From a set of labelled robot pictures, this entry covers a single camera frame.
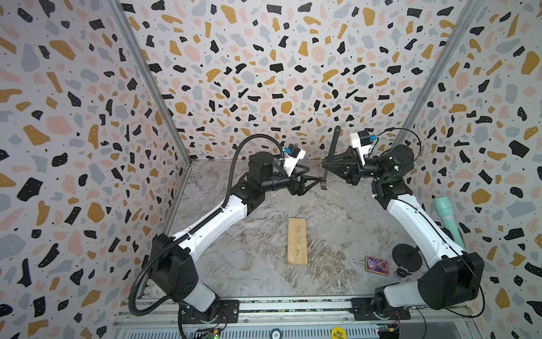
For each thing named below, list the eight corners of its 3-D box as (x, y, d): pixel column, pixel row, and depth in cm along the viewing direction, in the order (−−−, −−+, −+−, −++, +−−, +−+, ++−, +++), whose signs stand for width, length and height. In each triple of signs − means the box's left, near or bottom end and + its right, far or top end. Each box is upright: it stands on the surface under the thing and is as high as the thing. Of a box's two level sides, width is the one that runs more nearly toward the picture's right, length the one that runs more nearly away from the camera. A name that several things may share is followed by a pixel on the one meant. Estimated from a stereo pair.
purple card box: (365, 271, 86) (367, 269, 84) (365, 257, 89) (366, 255, 87) (388, 276, 84) (390, 274, 83) (387, 262, 88) (389, 260, 86)
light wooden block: (288, 266, 86) (288, 263, 83) (287, 222, 99) (288, 217, 96) (307, 266, 86) (309, 263, 83) (304, 222, 99) (305, 217, 96)
